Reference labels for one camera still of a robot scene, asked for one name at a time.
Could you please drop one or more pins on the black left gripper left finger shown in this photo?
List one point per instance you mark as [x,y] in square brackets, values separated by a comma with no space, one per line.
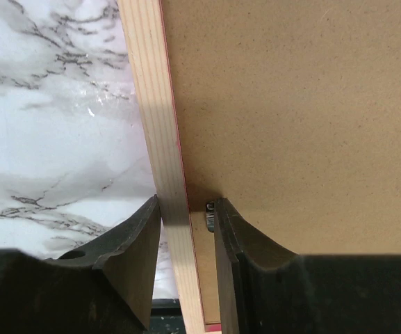
[103,286]

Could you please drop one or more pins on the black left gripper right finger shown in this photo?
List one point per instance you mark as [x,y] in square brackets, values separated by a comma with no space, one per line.
[266,288]

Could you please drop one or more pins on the brown cardboard backing board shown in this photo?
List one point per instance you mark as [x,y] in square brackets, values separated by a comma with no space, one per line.
[292,111]

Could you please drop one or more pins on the pink wooden picture frame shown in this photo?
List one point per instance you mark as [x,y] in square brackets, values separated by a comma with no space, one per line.
[144,32]

